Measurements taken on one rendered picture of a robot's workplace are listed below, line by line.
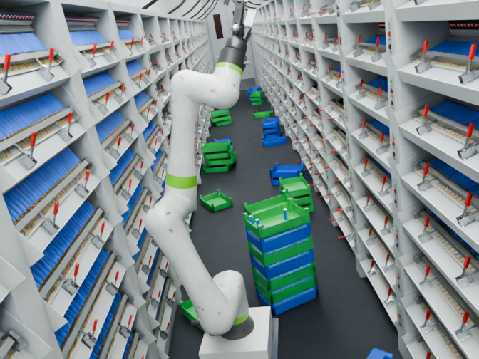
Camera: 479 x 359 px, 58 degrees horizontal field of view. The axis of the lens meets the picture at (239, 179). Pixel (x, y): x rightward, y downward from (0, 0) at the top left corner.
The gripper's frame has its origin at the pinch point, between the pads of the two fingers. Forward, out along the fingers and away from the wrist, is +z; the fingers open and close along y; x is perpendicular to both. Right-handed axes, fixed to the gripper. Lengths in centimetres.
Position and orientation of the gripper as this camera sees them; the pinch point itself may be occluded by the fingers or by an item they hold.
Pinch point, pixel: (249, 0)
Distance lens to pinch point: 159.5
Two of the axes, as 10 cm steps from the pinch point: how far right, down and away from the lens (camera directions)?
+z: 2.5, -9.5, 1.8
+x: -9.6, -2.2, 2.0
